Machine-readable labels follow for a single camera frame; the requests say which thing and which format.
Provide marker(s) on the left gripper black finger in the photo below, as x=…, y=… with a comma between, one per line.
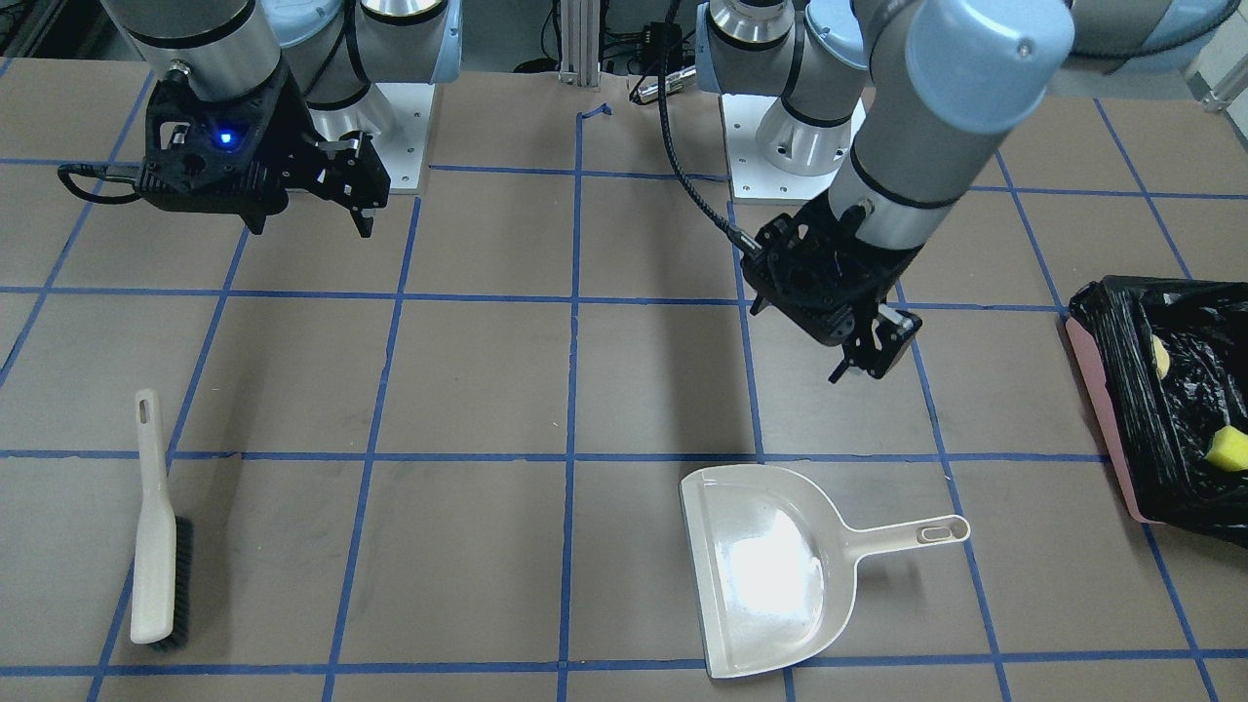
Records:
x=879, y=337

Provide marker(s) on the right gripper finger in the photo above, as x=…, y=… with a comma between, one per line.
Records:
x=353, y=176

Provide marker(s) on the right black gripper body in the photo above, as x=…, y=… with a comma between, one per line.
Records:
x=295, y=130

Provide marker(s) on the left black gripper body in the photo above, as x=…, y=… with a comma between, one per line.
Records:
x=889, y=267

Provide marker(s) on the cream plastic dustpan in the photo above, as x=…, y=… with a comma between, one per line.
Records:
x=776, y=566

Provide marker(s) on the green yellow sponge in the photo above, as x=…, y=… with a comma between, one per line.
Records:
x=1228, y=450

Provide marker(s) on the cream hand brush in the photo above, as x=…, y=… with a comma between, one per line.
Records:
x=160, y=590

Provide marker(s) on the yellow toy potato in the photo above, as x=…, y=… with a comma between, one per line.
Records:
x=1161, y=356

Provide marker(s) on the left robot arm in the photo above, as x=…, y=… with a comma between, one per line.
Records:
x=919, y=95

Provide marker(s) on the black bag lined bin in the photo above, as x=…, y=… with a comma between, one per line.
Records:
x=1157, y=430

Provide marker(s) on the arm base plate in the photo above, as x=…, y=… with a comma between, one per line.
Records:
x=776, y=159
x=398, y=118

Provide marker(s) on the silver cable connector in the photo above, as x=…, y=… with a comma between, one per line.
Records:
x=647, y=90

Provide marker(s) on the aluminium frame post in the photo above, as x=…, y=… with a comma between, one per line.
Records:
x=580, y=37

